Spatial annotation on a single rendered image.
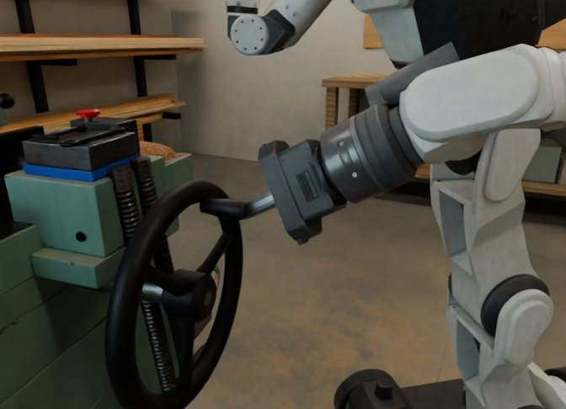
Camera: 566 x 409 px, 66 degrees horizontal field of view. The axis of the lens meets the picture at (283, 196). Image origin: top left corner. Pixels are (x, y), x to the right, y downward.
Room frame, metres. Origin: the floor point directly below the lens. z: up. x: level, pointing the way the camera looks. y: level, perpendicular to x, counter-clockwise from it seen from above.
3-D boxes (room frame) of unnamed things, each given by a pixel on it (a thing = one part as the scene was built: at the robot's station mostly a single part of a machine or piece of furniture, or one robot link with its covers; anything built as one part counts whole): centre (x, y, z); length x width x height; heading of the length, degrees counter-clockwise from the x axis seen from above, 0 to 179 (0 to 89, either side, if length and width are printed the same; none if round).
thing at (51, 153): (0.55, 0.24, 0.99); 0.13 x 0.11 x 0.06; 161
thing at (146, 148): (0.81, 0.27, 0.91); 0.12 x 0.09 x 0.03; 71
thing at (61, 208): (0.54, 0.25, 0.91); 0.15 x 0.14 x 0.09; 161
